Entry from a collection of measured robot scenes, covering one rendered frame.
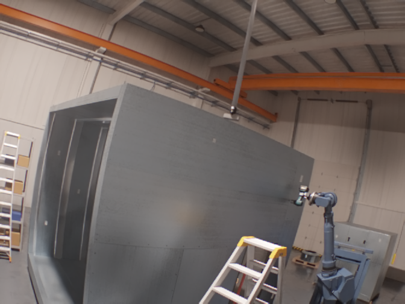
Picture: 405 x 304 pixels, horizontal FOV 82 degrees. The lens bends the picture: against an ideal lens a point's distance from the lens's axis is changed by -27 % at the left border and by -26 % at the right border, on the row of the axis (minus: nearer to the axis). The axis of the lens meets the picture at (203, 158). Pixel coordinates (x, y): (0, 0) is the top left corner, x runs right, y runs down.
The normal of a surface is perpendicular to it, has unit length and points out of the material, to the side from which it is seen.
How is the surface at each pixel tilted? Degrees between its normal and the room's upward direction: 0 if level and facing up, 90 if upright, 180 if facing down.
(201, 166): 90
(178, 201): 90
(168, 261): 90
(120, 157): 90
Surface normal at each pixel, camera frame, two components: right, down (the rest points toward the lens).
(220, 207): 0.63, 0.12
